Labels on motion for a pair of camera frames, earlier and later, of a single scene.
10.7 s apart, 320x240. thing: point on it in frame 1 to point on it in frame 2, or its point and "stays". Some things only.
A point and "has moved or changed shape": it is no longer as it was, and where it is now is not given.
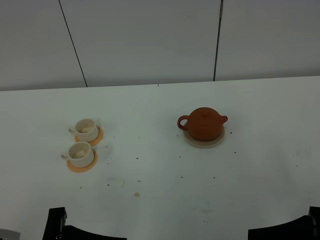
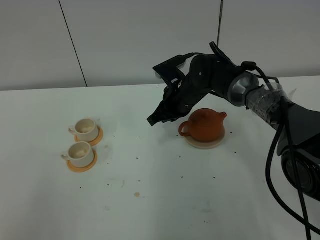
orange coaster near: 83,169 stays
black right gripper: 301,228 to 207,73
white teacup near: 80,154 stays
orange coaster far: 95,142 stays
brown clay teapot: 204,123 has moved or changed shape
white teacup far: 85,128 stays
